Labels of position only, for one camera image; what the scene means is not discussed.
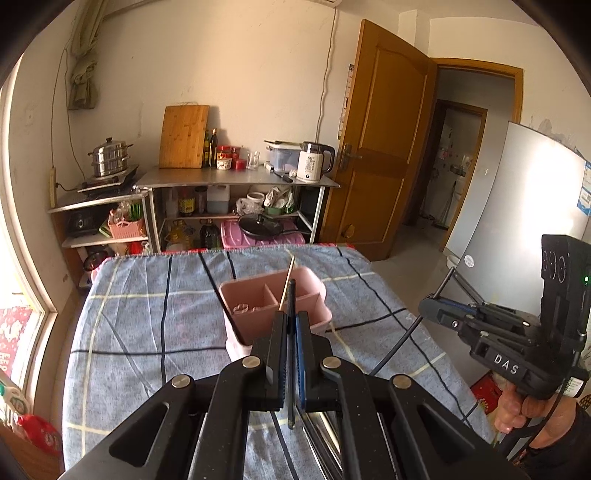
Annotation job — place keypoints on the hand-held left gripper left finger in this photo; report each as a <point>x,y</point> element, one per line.
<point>280,350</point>

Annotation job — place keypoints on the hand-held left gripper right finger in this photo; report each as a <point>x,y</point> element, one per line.
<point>302,350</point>

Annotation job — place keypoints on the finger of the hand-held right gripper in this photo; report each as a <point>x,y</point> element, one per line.
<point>494,311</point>
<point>443,314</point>

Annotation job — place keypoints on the pink utensil caddy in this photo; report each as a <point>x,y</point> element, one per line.
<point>238,344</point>

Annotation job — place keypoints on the light wooden chopstick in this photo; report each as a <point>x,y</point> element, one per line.
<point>287,284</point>

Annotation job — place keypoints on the person's right forearm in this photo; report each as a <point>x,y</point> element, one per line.
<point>563,454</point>

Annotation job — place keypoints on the person's right hand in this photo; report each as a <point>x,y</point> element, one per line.
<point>505,410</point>

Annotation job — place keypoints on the red plastic crate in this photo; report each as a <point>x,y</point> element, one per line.
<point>487,394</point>

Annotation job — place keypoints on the grey refrigerator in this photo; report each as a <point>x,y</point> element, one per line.
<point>521,207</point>

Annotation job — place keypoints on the pink plastic basin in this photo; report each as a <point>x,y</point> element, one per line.
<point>231,237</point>

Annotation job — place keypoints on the black lidded frying pan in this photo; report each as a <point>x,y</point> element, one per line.
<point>261,226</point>

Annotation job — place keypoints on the blue plaid blanket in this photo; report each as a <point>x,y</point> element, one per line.
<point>152,323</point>

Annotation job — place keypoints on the crumpled plastic bags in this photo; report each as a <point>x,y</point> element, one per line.
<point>279,201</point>

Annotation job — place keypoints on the yellow cooking oil bottle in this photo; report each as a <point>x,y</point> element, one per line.
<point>178,237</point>

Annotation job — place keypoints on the white bowl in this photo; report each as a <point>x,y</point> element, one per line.
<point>255,200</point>

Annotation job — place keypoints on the white plastic jerrycan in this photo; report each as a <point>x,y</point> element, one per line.
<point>218,201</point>

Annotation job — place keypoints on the soy sauce bottle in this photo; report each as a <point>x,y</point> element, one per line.
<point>186,204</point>

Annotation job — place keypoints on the metal kitchen shelf rack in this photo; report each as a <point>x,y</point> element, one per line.
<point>231,177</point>

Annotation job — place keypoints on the white electric kettle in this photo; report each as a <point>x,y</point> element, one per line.
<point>310,166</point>

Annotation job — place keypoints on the wooden door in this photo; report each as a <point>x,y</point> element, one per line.
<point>374,138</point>

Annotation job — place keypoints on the small red jar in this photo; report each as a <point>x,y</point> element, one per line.
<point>239,164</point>

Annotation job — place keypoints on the clear glass cup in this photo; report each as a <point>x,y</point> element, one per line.
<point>254,160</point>

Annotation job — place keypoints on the clear lidded plastic container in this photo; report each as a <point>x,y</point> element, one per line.
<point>282,157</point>

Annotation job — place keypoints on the pink plastic basket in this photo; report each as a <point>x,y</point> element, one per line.
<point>127,229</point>

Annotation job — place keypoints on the red lidded jar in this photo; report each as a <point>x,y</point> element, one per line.
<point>224,159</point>

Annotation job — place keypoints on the dark oil bottle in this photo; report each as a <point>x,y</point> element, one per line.
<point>213,150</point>

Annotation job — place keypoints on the wooden cutting board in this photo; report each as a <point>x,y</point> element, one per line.
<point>183,137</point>

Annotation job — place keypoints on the black kitchen appliance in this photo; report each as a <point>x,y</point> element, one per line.
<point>82,225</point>

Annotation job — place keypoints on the steel side shelf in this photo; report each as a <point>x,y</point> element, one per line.
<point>97,203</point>

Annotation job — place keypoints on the black induction cooker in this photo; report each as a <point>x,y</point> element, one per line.
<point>108,182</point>

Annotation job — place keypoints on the red plastic bag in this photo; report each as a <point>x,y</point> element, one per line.
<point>39,436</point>

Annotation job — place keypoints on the steel steamer pot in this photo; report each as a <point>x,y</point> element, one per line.
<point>110,159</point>

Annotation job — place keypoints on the hanging green cloth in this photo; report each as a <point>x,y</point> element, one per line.
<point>84,69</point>

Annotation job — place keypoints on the wall calendar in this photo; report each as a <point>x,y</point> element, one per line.
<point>345,101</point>

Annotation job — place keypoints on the wooden door frame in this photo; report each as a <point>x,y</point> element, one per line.
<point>480,64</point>

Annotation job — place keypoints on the wall power strip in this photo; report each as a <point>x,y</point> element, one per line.
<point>52,187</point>

